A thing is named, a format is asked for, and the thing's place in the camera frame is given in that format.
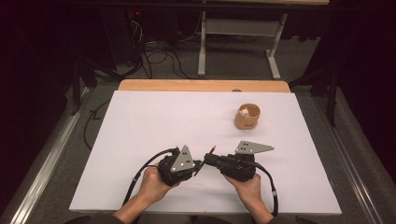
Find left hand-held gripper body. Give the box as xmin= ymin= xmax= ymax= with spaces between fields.
xmin=156 ymin=145 xmax=197 ymax=188

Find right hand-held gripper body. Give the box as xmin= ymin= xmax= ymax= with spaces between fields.
xmin=218 ymin=140 xmax=276 ymax=183

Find person's right hand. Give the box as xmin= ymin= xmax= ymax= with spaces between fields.
xmin=223 ymin=172 xmax=263 ymax=213

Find person's left hand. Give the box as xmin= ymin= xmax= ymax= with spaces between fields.
xmin=137 ymin=161 xmax=182 ymax=207

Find white table sheet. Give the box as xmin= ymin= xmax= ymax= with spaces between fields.
xmin=68 ymin=90 xmax=343 ymax=216

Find wooden table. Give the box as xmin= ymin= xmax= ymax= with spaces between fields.
xmin=118 ymin=78 xmax=291 ymax=93

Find black stand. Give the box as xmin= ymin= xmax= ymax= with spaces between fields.
xmin=68 ymin=57 xmax=125 ymax=117
xmin=289 ymin=60 xmax=342 ymax=128

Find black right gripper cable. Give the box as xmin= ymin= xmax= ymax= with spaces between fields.
xmin=254 ymin=161 xmax=279 ymax=217

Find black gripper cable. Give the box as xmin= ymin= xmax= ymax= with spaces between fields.
xmin=254 ymin=161 xmax=279 ymax=217
xmin=122 ymin=147 xmax=181 ymax=207

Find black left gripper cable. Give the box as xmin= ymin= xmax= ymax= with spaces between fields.
xmin=122 ymin=147 xmax=181 ymax=207

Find black floor cable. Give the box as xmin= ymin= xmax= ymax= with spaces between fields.
xmin=82 ymin=98 xmax=112 ymax=151

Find metal floor rail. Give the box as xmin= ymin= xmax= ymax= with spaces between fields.
xmin=8 ymin=87 xmax=92 ymax=224
xmin=311 ymin=92 xmax=391 ymax=224

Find bundle of floor cables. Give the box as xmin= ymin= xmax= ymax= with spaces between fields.
xmin=125 ymin=18 xmax=204 ymax=80

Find white metal desk frame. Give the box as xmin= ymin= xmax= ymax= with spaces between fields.
xmin=197 ymin=10 xmax=290 ymax=80

